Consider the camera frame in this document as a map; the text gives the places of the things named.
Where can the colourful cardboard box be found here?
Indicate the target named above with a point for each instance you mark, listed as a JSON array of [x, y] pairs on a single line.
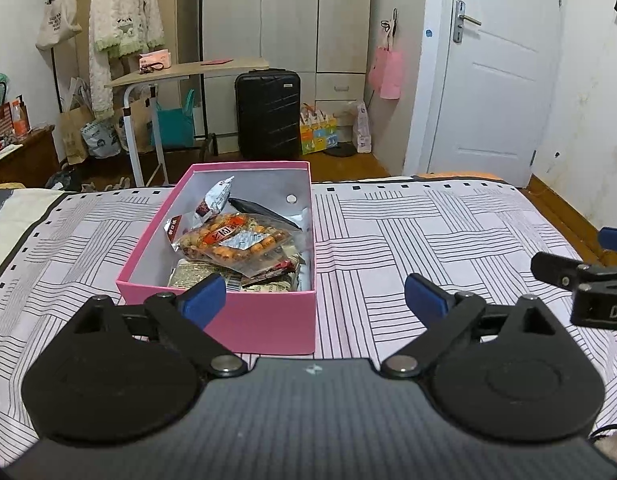
[[318, 135]]

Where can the large brown paper bag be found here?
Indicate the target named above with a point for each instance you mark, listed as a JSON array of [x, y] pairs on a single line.
[[138, 127]]

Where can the striped bed sheet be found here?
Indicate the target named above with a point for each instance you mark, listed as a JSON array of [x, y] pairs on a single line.
[[388, 235]]

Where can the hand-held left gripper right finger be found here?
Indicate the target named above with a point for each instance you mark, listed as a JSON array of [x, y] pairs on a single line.
[[426, 300]]

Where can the wooden top side table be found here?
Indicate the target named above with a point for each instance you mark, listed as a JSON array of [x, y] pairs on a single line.
[[188, 67]]

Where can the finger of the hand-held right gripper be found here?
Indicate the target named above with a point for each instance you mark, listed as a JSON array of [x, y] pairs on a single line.
[[616, 239], [553, 267]]

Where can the dark red gift box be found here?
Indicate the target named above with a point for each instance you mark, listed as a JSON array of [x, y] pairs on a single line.
[[1, 119]]

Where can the black snack bar packet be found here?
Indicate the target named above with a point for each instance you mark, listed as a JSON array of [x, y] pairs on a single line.
[[268, 212]]

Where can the black suitcase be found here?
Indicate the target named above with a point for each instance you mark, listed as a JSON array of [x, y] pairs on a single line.
[[268, 110]]

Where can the cream grey blanket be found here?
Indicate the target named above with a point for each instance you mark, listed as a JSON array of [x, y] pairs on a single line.
[[13, 225]]

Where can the white printed bag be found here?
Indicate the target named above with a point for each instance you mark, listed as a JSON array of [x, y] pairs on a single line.
[[101, 140]]

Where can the white snack bar packet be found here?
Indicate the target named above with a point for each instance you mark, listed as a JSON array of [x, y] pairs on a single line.
[[213, 200]]

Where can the pink tissue box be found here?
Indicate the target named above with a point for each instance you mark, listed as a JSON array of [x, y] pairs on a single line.
[[156, 60]]

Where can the person's fluffy white clothing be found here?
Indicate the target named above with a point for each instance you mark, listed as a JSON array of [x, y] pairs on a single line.
[[613, 450]]

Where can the teal bag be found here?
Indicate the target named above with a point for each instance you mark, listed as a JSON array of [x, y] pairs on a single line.
[[174, 127]]

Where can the white door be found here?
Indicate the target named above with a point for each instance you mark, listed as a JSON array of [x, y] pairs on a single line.
[[493, 100]]

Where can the black round mat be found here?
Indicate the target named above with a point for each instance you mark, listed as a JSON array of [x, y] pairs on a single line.
[[339, 150]]

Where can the orange bed cover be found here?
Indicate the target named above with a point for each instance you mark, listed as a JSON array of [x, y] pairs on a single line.
[[463, 178]]

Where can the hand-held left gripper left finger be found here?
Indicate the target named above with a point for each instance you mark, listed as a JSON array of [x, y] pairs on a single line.
[[203, 297]]

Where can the beige tote bag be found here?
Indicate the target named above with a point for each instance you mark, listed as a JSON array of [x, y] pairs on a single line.
[[57, 25]]

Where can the pink cardboard box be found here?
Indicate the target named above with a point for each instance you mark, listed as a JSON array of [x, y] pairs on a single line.
[[258, 320]]

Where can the pink gift bag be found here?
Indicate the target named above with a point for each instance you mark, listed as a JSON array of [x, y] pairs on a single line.
[[388, 72]]

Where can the fluffy white cardigan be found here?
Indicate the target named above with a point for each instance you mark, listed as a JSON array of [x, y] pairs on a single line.
[[126, 10]]

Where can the clear bag of coated peanuts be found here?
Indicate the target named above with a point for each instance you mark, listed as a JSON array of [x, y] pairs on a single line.
[[233, 242]]

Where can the orange bottle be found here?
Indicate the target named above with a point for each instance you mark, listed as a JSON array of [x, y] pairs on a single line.
[[20, 120]]

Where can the red envelope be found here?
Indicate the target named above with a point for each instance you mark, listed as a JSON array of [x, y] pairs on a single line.
[[217, 62]]

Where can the cream noodle packet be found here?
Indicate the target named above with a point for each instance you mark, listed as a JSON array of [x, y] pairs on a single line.
[[198, 275]]

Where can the white wardrobe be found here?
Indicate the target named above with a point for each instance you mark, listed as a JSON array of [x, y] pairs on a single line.
[[288, 15]]

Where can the white plastic bag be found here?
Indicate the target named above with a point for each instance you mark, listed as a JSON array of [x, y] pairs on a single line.
[[362, 132]]

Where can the wooden nightstand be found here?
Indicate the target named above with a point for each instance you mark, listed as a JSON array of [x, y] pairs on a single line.
[[28, 160]]

